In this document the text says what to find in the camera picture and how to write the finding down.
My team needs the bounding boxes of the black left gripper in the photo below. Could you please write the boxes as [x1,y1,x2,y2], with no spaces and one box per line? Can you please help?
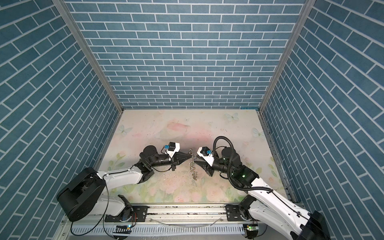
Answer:
[148,151,191,173]

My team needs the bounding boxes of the aluminium left corner post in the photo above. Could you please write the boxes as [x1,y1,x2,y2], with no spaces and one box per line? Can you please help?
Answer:
[52,0,124,114]

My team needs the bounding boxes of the perforated cable duct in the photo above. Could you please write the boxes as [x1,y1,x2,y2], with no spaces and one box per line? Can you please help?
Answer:
[72,224,245,237]

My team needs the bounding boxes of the aluminium corner post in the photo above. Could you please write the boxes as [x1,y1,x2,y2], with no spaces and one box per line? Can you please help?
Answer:
[52,0,124,114]
[259,0,316,114]

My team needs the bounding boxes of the aluminium right corner post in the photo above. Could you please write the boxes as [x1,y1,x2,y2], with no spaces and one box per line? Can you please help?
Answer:
[259,0,316,114]

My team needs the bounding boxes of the large metal keyring band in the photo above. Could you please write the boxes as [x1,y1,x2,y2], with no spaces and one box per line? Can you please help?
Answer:
[189,149,198,181]

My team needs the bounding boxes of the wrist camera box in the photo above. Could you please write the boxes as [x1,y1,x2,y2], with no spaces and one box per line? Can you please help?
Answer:
[197,147,215,167]
[165,142,180,160]

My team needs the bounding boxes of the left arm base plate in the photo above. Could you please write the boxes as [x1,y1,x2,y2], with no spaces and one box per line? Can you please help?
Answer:
[105,206,149,224]

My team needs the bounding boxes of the aluminium front rail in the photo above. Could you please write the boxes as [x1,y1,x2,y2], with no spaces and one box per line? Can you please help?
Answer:
[69,200,251,224]

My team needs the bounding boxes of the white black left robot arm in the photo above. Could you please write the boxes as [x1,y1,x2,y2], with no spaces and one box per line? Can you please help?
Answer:
[57,142,192,222]

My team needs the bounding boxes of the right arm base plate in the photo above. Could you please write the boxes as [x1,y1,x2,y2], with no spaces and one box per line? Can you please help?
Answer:
[225,203,268,223]

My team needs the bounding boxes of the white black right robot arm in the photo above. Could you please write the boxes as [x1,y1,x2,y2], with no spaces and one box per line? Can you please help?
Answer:
[197,136,330,240]

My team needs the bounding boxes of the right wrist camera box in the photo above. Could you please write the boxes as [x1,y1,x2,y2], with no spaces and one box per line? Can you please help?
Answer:
[197,147,215,167]

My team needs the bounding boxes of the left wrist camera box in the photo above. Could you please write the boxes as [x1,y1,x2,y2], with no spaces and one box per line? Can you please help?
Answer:
[165,142,180,160]

